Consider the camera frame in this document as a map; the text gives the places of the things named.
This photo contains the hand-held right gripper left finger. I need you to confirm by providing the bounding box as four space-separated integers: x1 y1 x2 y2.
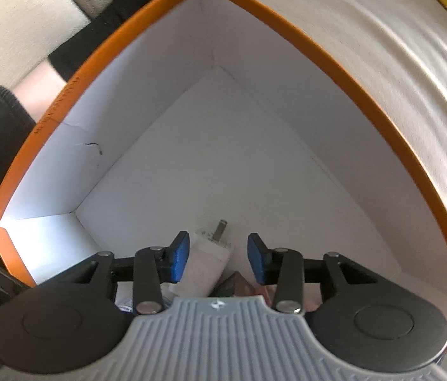
65 230 191 315

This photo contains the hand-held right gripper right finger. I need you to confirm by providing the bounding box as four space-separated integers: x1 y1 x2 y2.
247 232 379 314

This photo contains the white charger plug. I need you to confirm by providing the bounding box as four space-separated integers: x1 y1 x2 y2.
168 219 235 296

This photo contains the orange cardboard box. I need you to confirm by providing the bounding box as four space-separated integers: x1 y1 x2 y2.
0 0 447 350

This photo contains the person's left leg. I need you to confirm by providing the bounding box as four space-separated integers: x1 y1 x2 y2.
0 0 192 247

